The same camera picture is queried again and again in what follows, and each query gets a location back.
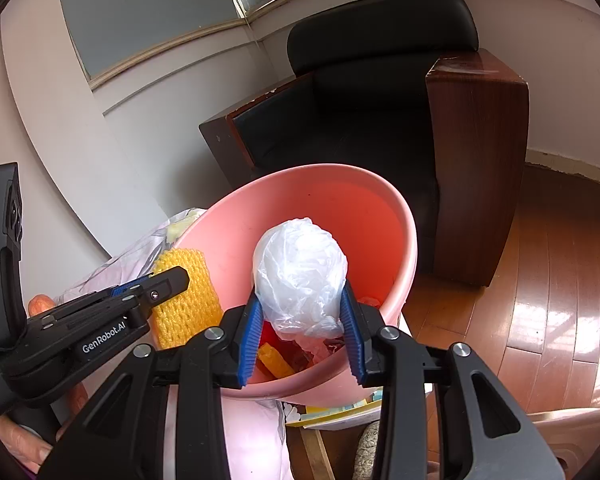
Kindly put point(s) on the yellow plastic piece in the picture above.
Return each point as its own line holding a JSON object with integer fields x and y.
{"x": 277, "y": 360}

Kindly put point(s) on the stool with yellow edge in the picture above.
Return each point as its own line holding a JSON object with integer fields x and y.
{"x": 325, "y": 417}

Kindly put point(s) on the yellow foam fruit net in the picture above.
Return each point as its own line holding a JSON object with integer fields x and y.
{"x": 185, "y": 310}

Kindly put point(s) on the pink plastic bucket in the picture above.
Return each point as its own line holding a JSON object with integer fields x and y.
{"x": 340, "y": 200}

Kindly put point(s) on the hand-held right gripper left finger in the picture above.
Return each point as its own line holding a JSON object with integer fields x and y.
{"x": 247, "y": 345}

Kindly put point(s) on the pink plastic stool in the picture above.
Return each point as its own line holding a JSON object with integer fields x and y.
{"x": 580, "y": 435}

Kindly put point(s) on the window with frame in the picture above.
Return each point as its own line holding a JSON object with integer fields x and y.
{"x": 155, "y": 10}

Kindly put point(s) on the beige fuzzy cloth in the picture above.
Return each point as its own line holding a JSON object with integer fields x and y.
{"x": 367, "y": 450}

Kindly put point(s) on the white plastic bag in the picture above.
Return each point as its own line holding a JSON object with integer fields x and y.
{"x": 300, "y": 270}

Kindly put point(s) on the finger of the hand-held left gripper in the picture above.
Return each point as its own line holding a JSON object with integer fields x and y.
{"x": 155, "y": 287}

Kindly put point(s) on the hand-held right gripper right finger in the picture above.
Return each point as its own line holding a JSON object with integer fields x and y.
{"x": 352, "y": 340}

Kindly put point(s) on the pink floral tablecloth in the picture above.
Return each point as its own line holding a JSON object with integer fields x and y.
{"x": 260, "y": 440}

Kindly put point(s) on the person's left hand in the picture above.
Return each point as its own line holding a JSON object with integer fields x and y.
{"x": 20, "y": 442}

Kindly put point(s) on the black armchair with wooden arms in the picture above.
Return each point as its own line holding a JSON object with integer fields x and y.
{"x": 370, "y": 110}

